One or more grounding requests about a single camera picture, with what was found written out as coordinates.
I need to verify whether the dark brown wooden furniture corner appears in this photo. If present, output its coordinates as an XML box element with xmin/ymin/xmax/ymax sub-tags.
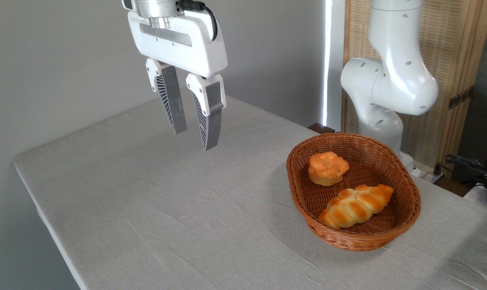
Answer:
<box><xmin>308</xmin><ymin>123</ymin><xmax>336</xmax><ymax>134</ymax></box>

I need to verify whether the long braided bread loaf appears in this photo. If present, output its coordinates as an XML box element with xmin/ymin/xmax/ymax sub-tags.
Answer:
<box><xmin>318</xmin><ymin>184</ymin><xmax>395</xmax><ymax>230</ymax></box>

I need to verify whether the brown wicker basket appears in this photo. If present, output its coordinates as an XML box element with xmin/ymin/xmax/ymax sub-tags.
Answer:
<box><xmin>286</xmin><ymin>133</ymin><xmax>421</xmax><ymax>252</ymax></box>

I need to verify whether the wooden woven folding screen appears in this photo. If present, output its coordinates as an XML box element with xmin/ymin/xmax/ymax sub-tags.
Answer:
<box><xmin>342</xmin><ymin>0</ymin><xmax>487</xmax><ymax>170</ymax></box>

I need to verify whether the white vertical frame strip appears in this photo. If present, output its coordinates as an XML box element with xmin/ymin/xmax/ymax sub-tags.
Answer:
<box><xmin>323</xmin><ymin>0</ymin><xmax>345</xmax><ymax>131</ymax></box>

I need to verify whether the white power strip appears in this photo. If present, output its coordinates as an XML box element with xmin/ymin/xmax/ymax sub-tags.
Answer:
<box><xmin>413</xmin><ymin>167</ymin><xmax>445</xmax><ymax>184</ymax></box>

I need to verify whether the grey tablecloth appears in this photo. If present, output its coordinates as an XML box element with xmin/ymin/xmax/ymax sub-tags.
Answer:
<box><xmin>13</xmin><ymin>85</ymin><xmax>487</xmax><ymax>290</ymax></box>

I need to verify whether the round flower-shaped bread bun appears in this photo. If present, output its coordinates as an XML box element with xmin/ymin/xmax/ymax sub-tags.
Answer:
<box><xmin>308</xmin><ymin>152</ymin><xmax>350</xmax><ymax>186</ymax></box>

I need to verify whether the dark metal screen hinge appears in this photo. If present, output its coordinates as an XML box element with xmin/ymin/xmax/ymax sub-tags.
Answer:
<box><xmin>448</xmin><ymin>87</ymin><xmax>474</xmax><ymax>110</ymax></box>

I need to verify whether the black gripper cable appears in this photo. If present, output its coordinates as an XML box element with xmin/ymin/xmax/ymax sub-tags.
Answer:
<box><xmin>177</xmin><ymin>0</ymin><xmax>219</xmax><ymax>41</ymax></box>

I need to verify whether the black cable bundle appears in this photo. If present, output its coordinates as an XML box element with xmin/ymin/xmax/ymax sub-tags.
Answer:
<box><xmin>437</xmin><ymin>154</ymin><xmax>487</xmax><ymax>190</ymax></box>

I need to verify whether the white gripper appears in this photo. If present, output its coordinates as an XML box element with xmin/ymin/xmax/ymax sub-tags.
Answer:
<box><xmin>127</xmin><ymin>10</ymin><xmax>228</xmax><ymax>151</ymax></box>

